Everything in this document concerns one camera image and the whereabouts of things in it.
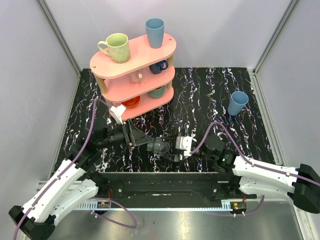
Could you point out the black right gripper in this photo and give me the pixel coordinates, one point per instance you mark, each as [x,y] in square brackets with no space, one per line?
[172,137]

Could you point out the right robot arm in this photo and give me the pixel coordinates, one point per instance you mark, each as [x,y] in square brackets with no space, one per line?
[301,185]

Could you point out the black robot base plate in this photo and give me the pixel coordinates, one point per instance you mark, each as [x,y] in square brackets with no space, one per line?
[209,185]

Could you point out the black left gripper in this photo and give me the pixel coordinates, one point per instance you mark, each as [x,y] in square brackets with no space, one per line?
[126,133]

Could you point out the pink mug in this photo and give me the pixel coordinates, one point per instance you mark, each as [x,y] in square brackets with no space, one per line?
[136,77]

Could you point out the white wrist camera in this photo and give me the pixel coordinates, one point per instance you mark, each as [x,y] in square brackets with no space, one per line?
[184,143]
[116,112]

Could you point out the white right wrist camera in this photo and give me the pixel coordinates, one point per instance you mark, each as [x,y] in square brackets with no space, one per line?
[184,143]

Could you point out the blue tumbler on table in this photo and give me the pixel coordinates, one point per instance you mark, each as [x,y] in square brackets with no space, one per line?
[237,102]

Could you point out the pink three-tier shelf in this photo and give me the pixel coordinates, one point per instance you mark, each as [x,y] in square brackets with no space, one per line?
[148,74]

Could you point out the teal speckled cup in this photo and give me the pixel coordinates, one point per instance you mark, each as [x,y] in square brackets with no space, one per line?
[157,93]

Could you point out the green mug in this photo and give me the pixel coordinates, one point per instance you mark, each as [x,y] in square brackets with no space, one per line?
[117,47]

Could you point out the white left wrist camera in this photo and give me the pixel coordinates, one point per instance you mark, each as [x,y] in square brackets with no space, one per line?
[116,112]

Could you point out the blue tumbler on shelf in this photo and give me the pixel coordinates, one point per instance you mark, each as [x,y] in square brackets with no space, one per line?
[155,32]

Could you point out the dark blue mug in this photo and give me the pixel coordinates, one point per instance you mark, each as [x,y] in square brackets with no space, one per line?
[158,67]

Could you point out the orange bowl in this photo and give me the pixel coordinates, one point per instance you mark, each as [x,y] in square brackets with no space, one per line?
[132,103]

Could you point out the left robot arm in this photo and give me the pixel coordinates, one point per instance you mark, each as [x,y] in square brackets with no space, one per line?
[73,183]

